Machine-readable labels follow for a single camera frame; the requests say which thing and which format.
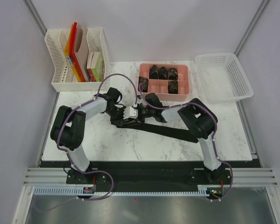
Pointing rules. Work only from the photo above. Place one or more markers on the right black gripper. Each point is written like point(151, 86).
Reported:
point(140, 120)

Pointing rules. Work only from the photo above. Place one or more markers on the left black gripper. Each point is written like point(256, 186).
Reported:
point(112, 121)

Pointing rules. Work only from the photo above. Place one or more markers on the long black necktie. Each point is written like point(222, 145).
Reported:
point(175, 133)

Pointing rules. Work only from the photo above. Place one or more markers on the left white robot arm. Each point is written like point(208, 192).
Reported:
point(69, 126)

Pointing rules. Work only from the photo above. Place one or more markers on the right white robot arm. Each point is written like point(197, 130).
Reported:
point(192, 122)

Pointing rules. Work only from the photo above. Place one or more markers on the pink compartment tray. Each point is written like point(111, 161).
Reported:
point(160, 87)

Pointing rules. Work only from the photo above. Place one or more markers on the rolled tie floral left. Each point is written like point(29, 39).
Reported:
point(143, 84)

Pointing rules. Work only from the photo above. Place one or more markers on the rolled tie front right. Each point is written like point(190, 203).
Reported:
point(173, 87)

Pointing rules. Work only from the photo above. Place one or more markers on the rolled tie back middle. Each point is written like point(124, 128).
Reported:
point(163, 73)

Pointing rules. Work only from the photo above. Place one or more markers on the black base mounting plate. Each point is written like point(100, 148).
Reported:
point(148, 175)

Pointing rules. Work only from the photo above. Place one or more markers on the green book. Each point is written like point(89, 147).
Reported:
point(99, 67)

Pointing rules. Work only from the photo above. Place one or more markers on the rolled tie back right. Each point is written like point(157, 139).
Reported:
point(172, 73)

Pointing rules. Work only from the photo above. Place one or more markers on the cream paperback book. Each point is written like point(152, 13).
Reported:
point(92, 59)

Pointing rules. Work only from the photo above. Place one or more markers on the cream desktop file organizer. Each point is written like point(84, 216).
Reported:
point(64, 79)

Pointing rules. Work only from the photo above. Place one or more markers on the beige cardboard folder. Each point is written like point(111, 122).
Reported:
point(82, 51)

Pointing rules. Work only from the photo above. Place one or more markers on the red orange folder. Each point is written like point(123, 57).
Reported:
point(70, 56)

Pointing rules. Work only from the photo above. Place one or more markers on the white plastic basket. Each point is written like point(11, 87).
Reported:
point(223, 78)

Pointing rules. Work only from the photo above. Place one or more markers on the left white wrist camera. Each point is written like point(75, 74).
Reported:
point(130, 113)

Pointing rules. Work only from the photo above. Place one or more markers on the white slotted cable duct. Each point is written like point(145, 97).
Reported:
point(95, 191)

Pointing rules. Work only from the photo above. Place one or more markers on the aluminium frame rail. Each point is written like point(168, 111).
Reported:
point(242, 177)

